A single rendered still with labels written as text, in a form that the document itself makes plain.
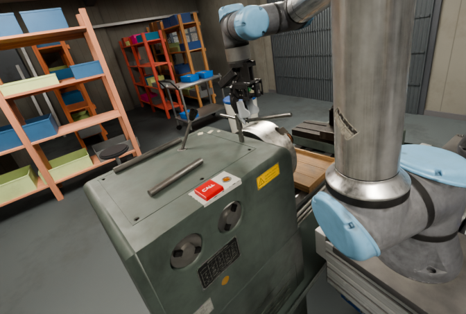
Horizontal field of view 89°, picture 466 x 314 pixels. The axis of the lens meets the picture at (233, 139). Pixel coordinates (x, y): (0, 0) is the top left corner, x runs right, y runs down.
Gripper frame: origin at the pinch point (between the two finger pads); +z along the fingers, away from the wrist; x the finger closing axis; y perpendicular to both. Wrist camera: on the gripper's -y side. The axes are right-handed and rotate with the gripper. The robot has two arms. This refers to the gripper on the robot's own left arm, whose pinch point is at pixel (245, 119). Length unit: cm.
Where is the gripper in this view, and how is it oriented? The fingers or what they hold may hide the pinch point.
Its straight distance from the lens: 83.8
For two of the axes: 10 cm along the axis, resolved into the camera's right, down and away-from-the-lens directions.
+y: 6.6, 2.0, -7.2
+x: 7.3, -4.0, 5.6
